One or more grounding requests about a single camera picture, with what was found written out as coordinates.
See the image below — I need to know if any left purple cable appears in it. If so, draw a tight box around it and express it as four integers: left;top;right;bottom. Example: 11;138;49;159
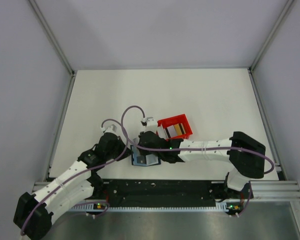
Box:
19;118;131;237

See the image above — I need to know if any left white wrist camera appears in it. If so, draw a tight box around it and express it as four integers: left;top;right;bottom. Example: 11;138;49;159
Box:
100;124;117;135

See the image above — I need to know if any red plastic bin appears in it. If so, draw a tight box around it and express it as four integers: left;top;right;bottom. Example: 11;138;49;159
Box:
157;114;193;140

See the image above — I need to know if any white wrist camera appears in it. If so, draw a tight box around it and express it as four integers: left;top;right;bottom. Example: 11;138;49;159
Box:
141;117;158;134
100;124;117;135

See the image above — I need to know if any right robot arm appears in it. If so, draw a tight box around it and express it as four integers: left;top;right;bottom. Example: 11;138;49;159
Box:
138;131;266;198

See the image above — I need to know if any aluminium front rail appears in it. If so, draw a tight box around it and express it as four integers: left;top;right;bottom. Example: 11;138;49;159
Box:
32;180;300;203

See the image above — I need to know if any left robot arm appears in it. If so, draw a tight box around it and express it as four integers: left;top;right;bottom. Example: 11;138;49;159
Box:
13;132;131;240

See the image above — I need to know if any white credit card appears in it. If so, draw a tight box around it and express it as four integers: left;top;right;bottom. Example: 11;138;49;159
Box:
132;137;140;157

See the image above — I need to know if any right aluminium frame post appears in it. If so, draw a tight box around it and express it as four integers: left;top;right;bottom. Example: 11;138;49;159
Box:
248;0;297;73

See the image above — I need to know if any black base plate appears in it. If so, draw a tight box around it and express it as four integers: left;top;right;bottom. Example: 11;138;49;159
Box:
87;179;249;207

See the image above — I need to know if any blue leather card holder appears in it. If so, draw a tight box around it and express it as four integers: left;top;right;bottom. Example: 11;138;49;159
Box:
130;145;161;167

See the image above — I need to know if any aluminium frame post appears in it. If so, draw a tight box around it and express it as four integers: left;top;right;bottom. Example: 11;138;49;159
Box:
27;0;76;76
248;0;297;73

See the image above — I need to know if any grey slotted cable duct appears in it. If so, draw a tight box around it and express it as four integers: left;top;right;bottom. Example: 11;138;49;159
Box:
69;202;241;213

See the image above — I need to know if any gold credit card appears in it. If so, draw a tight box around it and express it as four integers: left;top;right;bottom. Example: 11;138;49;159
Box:
174;124;181;135

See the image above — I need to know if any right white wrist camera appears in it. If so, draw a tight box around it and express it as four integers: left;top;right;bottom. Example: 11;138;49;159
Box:
141;117;158;134

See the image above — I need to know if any left aluminium frame post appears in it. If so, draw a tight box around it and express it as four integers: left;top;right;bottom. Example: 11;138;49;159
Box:
27;0;76;76

